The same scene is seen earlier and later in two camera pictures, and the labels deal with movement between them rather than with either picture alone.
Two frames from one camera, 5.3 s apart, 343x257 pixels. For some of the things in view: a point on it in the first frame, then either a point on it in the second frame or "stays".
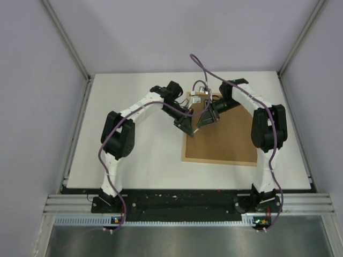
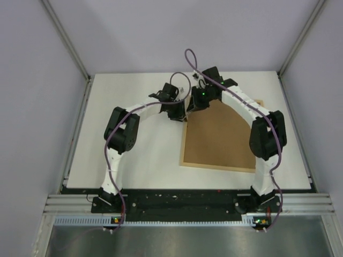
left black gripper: [186, 126] -> [180, 115]
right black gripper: [207, 117] -> [195, 104]
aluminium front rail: [291, 204] stays
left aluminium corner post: [66, 38] stays
